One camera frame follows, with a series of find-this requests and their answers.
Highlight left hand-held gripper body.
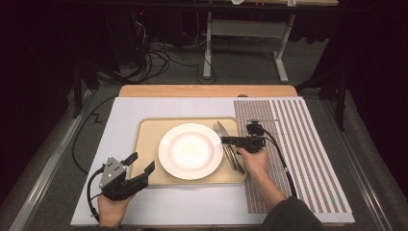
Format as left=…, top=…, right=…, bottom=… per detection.
left=98, top=156, right=150, bottom=202

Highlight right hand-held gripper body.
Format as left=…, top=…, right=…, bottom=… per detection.
left=239, top=118, right=279, bottom=154

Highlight tangle of floor cables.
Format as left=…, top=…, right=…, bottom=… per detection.
left=121, top=18, right=200, bottom=85

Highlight long black floor cable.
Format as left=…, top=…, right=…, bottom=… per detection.
left=71, top=95, right=117, bottom=176

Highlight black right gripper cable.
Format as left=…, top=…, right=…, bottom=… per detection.
left=256, top=126, right=298, bottom=198

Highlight silver fork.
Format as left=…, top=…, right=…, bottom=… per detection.
left=213, top=122, right=239, bottom=171

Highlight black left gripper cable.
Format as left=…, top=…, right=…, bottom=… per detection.
left=86, top=165, right=107, bottom=223

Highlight white board sheet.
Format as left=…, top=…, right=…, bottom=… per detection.
left=70, top=96, right=356, bottom=227

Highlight beige plastic tray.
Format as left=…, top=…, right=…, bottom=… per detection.
left=129, top=116, right=248, bottom=188

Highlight person's left hand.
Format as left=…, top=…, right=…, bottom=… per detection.
left=96, top=193, right=136, bottom=228

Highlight aluminium floor rail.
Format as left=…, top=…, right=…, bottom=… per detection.
left=9, top=90, right=94, bottom=231
left=320, top=98, right=395, bottom=231

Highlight striped woven placemat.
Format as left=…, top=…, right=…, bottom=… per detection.
left=233, top=98, right=353, bottom=215

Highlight black metal stand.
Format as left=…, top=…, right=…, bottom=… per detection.
left=71, top=60, right=101, bottom=120
left=294, top=64, right=351, bottom=133

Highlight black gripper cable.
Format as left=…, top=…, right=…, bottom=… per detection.
left=86, top=165, right=107, bottom=223
left=256, top=126, right=298, bottom=198

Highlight white round plate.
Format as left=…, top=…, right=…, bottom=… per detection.
left=157, top=122, right=224, bottom=181

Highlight silver table knife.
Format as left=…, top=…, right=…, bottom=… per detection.
left=217, top=119, right=246, bottom=176

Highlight white metal desk frame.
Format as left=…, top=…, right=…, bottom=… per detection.
left=202, top=11, right=296, bottom=85

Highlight person's right hand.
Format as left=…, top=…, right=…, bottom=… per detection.
left=237, top=147, right=271, bottom=181

